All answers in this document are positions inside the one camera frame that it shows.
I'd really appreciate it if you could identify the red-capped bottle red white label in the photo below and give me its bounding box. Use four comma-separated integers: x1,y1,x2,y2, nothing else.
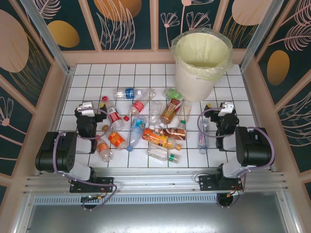
101,96,126,131

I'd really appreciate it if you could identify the clear bottle pink label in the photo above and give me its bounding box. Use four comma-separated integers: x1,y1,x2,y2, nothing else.
197,120,210,155

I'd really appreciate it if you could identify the slim clear bottle green cap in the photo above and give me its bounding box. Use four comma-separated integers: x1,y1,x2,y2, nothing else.
178,99,192,129

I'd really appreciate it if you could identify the clear bottle blue label white cap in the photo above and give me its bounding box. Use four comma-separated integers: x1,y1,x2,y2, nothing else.
113,87,142,100

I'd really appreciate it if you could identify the large bottle blue label blue cap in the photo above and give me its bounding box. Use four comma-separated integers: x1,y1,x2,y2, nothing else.
125,115,148,152

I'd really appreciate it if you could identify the amber tea bottle red label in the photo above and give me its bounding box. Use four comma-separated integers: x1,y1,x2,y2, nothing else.
159,98,182,124

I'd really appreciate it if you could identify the clear bottle green label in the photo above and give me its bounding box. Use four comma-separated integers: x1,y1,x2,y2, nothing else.
164,86,186,100

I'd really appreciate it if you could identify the brown drink bottle white cap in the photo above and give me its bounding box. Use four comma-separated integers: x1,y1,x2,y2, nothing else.
155,126,187,141

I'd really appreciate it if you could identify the clear unlabelled plastic bottle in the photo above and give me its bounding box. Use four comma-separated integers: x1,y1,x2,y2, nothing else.
148,101,163,125

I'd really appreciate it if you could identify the orange juice bottle orange label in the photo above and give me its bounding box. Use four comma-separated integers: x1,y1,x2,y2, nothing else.
141,128,182,150

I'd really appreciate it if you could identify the square clear bottle green cap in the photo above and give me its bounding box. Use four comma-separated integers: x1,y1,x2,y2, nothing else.
146,142,181,164

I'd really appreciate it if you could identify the cream plastic waste bin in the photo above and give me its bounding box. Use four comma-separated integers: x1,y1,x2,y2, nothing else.
171,30,234,102

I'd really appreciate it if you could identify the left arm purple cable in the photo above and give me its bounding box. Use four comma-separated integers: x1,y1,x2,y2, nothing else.
52,108,119,212

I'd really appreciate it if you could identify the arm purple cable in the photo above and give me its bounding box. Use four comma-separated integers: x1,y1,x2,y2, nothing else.
52,108,119,212
197,108,276,185

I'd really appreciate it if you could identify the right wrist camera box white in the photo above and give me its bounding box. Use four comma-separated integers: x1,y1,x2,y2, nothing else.
217,101,235,117

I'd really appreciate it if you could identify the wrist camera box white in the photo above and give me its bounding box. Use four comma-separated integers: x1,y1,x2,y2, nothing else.
77,101,94,117
217,101,235,117

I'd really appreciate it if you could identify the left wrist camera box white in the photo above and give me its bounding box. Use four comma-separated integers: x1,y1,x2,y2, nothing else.
77,101,94,117

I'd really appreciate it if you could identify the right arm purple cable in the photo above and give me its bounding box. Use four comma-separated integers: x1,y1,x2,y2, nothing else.
197,108,276,185

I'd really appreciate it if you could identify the aluminium side rail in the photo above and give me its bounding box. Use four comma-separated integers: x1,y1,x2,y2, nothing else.
40,69,73,175
240,67,277,172

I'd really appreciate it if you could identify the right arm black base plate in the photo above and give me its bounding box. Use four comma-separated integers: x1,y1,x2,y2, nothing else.
198,173,243,192

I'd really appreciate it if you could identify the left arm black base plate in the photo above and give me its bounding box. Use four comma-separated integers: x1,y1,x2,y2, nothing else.
69,176,115,194

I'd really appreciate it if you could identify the aluminium frame post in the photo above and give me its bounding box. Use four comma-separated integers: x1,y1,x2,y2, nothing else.
19,0,75,75
240,0,283,71

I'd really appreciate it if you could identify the aluminium mounting rail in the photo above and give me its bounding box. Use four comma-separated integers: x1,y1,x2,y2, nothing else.
23,166,291,196

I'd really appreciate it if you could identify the slotted grey cable duct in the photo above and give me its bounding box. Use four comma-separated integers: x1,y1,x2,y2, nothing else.
33,195,221,205

